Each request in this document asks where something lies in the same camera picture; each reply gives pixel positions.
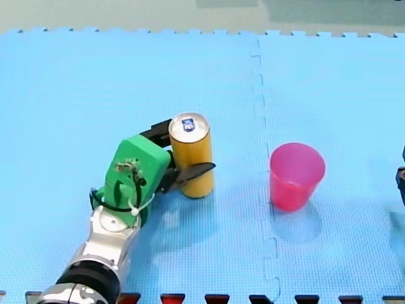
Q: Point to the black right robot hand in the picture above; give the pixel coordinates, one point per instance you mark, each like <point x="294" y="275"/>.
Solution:
<point x="401" y="183"/>

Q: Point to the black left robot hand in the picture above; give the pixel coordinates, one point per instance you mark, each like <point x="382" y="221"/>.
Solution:
<point x="185" y="174"/>

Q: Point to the yellow drink can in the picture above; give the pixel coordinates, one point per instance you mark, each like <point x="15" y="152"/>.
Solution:
<point x="193" y="158"/>

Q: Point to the pink plastic cup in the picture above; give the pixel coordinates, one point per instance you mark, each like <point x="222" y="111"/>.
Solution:
<point x="294" y="177"/>

